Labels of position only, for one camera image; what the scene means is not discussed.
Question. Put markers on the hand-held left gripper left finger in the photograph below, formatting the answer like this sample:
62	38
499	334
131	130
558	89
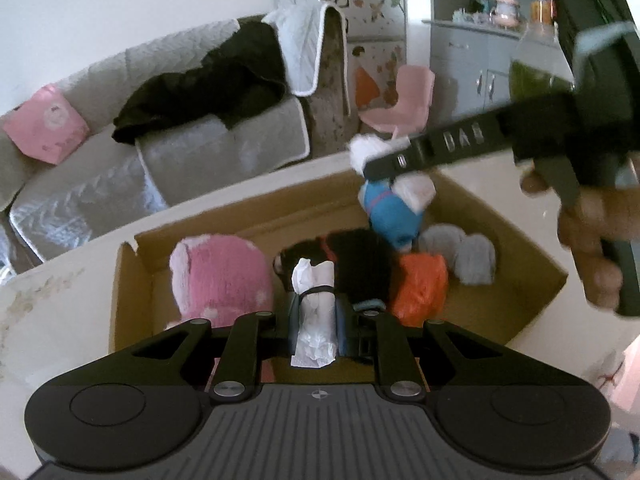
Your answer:
291	325

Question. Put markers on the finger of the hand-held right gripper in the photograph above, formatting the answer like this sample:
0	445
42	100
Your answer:
450	142

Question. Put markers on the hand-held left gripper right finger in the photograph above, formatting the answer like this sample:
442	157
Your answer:
344	327

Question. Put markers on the white sock bundle dark band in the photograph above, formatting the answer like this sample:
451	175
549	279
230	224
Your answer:
315	320

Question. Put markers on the black plush toy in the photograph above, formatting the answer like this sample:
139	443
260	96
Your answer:
360	265

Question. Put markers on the pink fuzzy sock bundle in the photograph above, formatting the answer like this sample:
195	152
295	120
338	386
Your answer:
225	280

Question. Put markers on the white plush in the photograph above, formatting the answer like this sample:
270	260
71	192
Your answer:
387	212

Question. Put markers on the grey sock roll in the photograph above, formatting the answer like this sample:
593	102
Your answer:
465	255

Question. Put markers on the brown cardboard box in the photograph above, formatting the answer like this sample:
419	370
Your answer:
500	280

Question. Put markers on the person's right hand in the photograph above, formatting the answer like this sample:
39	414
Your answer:
585	230

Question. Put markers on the pink plastic chair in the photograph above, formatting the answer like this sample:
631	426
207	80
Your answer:
410	95

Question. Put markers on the glass fish bowl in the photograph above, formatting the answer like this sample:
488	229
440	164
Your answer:
537	75

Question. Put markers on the grey display cabinet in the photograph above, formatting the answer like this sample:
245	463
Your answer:
465	60

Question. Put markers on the orange bottle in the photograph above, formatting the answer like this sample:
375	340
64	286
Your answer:
542	5

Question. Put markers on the pink teapot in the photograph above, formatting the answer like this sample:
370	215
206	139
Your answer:
506	10

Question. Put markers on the white quilted armrest cover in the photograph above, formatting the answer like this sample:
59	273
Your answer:
300	45

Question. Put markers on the grey quilted sofa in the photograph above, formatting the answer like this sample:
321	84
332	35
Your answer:
200	160

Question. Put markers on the black clothing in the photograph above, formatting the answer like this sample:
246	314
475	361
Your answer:
200	90

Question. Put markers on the pink printed cushion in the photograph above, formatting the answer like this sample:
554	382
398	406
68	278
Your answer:
47	122

